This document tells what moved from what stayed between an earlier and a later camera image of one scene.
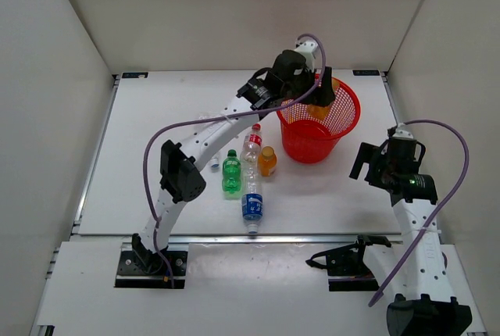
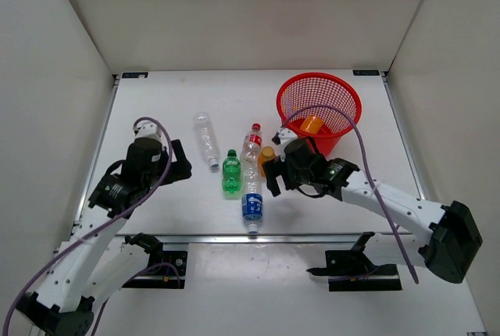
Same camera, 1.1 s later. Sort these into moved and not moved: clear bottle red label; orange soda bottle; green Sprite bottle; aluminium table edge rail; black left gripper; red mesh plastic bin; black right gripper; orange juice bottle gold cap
Moved: orange juice bottle gold cap; black right gripper; black left gripper
Not moved: orange soda bottle; aluminium table edge rail; red mesh plastic bin; green Sprite bottle; clear bottle red label
